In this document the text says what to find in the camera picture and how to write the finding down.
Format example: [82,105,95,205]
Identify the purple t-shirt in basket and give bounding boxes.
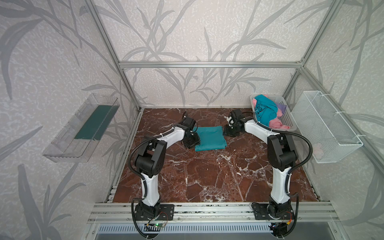
[276,104,287,115]

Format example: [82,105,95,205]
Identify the pink item in wire basket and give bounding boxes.
[313,143,325,160]

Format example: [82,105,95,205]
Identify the teal printed t-shirt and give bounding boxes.
[195,126,227,152]

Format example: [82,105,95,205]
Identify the aluminium front rail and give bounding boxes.
[87,202,340,224]

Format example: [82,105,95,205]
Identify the left black corrugated cable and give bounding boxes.
[127,111,188,238]

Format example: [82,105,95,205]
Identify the aluminium frame crossbar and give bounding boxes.
[119,61,302,69]

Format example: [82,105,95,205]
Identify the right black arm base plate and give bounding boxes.
[251,202,295,222]

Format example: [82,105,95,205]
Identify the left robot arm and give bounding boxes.
[133,117,201,213]

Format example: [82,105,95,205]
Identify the white plastic laundry basket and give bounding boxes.
[250,94,297,131]

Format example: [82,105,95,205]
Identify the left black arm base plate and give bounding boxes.
[134,204,175,221]

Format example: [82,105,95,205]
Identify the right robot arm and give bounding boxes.
[224,109,297,219]

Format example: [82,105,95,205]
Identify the white wire mesh basket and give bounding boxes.
[292,91,364,164]

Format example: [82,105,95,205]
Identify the pink t-shirt in basket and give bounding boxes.
[252,98,290,130]

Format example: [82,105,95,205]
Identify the green circuit board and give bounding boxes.
[145,222,167,231]

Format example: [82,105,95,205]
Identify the teal t-shirt in basket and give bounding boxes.
[254,95,278,127]

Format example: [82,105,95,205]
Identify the slotted white cable duct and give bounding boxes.
[97,223,272,234]

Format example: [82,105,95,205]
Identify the clear plastic wall tray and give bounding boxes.
[43,94,120,163]

